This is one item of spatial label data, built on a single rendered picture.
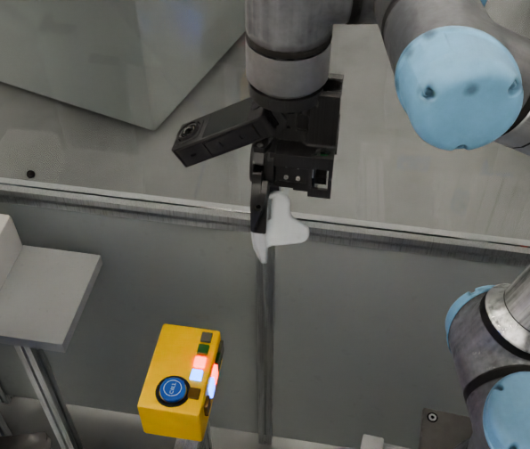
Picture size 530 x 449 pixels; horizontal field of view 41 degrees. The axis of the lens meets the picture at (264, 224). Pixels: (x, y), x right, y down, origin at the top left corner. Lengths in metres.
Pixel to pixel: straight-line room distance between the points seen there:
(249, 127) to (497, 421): 0.49
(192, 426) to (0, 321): 0.57
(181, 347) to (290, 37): 0.71
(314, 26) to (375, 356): 1.30
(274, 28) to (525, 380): 0.58
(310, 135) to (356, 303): 0.99
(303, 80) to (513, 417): 0.52
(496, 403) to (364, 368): 0.93
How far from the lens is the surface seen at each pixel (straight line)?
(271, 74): 0.62
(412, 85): 0.48
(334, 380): 1.92
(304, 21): 0.59
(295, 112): 0.67
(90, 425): 2.38
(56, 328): 1.52
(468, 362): 1.02
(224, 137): 0.69
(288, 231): 0.73
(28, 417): 2.45
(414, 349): 1.77
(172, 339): 1.20
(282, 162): 0.68
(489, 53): 0.48
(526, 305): 0.97
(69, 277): 1.60
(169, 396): 1.14
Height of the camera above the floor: 2.06
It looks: 47 degrees down
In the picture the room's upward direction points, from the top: straight up
